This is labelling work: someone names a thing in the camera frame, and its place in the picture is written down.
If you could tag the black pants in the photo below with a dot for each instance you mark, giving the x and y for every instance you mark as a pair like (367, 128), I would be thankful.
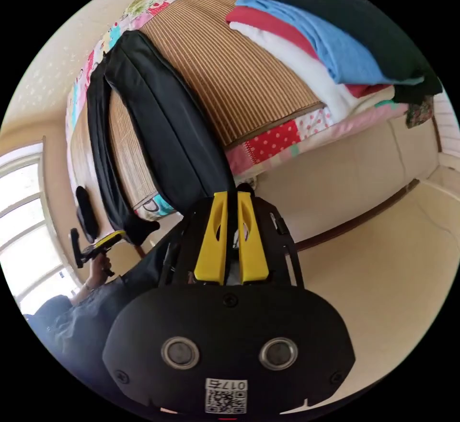
(161, 120)

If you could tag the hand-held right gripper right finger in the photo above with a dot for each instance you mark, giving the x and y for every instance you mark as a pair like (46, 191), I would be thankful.
(253, 253)

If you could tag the bed with woven mat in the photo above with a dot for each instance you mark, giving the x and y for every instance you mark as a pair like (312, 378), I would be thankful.
(230, 70)

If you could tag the person's left hand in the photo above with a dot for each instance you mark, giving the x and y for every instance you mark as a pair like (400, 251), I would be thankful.
(98, 271)

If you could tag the person's left forearm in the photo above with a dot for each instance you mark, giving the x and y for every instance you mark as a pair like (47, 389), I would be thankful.
(84, 292)

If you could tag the person's body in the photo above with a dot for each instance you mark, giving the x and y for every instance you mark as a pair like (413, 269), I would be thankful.
(93, 321)

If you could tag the window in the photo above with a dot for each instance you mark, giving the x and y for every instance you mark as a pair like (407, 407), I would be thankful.
(25, 228)

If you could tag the pile of clothes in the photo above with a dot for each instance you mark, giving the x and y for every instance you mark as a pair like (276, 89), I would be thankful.
(334, 44)

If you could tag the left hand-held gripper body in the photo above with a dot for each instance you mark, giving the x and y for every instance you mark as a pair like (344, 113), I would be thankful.
(87, 215)

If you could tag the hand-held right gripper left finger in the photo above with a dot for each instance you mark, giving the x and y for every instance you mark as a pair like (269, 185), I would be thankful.
(208, 249)

